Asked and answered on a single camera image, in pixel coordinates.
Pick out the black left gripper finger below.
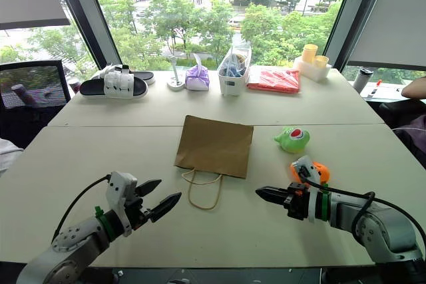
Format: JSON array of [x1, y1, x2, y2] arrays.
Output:
[[149, 192, 183, 224], [134, 179, 163, 198]]

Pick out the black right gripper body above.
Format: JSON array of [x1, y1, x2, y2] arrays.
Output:
[[282, 182, 312, 221]]

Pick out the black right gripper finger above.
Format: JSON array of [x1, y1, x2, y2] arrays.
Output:
[[255, 186, 290, 199], [258, 194, 288, 208]]

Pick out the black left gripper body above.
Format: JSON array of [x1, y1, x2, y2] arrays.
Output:
[[124, 191, 154, 231]]

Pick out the brown paper bag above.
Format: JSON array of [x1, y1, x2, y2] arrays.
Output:
[[173, 114, 255, 211]]

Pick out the orange toy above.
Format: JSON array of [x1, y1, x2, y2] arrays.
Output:
[[289, 160, 331, 188]]

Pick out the green toy figure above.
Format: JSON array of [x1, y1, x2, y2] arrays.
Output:
[[274, 126, 311, 154]]

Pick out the black and white slipper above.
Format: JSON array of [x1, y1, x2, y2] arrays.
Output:
[[91, 63, 156, 86], [79, 66, 149, 100]]

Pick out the white stand with round base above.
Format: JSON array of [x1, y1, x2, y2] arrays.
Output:
[[166, 54, 186, 91]]

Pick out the red plastic packet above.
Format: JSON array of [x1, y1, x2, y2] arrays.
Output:
[[246, 65, 302, 94]]

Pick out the purple and white pouch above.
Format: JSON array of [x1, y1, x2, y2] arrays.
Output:
[[184, 53, 211, 92]]

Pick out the white plastic storage basket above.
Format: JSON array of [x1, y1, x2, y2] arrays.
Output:
[[216, 42, 252, 96]]

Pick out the dark red cup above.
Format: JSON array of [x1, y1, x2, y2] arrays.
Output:
[[66, 77, 83, 95]]

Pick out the white tray with yellow cups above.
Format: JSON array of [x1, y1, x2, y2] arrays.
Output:
[[293, 55, 333, 82]]

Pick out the bystander in dark purple clothing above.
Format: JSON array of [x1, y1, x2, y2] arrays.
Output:
[[391, 114, 426, 169]]

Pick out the silver tumbler with black lid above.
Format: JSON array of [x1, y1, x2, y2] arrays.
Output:
[[352, 67, 374, 95]]

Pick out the bystander in white clothing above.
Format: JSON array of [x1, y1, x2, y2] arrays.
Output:
[[0, 137, 25, 178]]

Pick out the tall yellow cup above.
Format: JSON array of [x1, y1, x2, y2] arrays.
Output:
[[302, 43, 320, 65]]

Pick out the black mesh office chair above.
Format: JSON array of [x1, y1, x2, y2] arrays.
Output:
[[0, 59, 72, 150]]

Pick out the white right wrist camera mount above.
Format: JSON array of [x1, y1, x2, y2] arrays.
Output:
[[290, 155, 326, 224]]

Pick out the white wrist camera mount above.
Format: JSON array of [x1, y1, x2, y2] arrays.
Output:
[[290, 155, 326, 224], [105, 171, 138, 238]]

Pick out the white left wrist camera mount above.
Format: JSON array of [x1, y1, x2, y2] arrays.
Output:
[[105, 171, 138, 238]]

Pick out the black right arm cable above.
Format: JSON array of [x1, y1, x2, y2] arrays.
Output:
[[298, 170, 426, 242]]

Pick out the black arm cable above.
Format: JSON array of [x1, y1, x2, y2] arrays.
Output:
[[298, 170, 426, 242], [51, 174, 112, 242]]

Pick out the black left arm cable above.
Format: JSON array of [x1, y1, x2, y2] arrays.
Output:
[[51, 174, 112, 242]]

